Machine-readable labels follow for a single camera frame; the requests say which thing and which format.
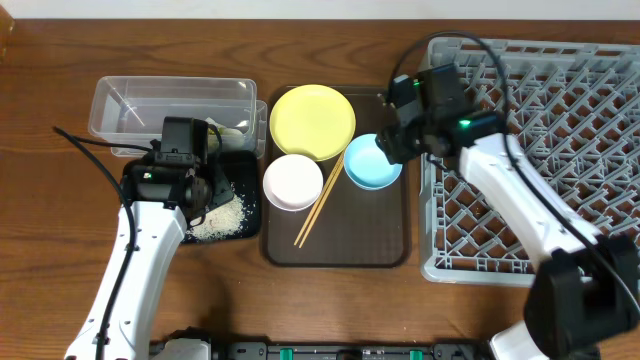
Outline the white bowl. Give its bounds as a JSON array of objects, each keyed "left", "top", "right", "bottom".
[{"left": 263, "top": 154, "right": 324, "bottom": 212}]

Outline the light blue bowl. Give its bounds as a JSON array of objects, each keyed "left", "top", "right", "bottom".
[{"left": 344, "top": 133, "right": 403, "bottom": 191}]

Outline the wooden chopstick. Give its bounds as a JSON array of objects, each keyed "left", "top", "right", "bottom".
[
  {"left": 297, "top": 154, "right": 347, "bottom": 250},
  {"left": 293, "top": 152, "right": 345, "bottom": 247}
]

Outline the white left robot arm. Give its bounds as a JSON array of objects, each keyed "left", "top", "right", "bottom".
[{"left": 60, "top": 117, "right": 234, "bottom": 359}]

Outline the clear plastic waste bin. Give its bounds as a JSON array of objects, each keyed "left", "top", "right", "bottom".
[{"left": 88, "top": 76, "right": 268, "bottom": 158}]

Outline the black waste tray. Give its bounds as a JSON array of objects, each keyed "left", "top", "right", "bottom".
[{"left": 122, "top": 149, "right": 263, "bottom": 245}]

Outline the grey dishwasher rack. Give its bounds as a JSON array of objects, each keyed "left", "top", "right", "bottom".
[{"left": 419, "top": 38, "right": 639, "bottom": 287}]

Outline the pile of rice grains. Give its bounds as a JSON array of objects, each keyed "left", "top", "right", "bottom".
[{"left": 187, "top": 196, "right": 246, "bottom": 241}]

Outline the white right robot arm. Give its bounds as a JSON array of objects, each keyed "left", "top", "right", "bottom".
[{"left": 376, "top": 65, "right": 639, "bottom": 359}]

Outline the yellow plate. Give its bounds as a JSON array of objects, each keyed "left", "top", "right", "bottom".
[{"left": 269, "top": 84, "right": 356, "bottom": 162}]

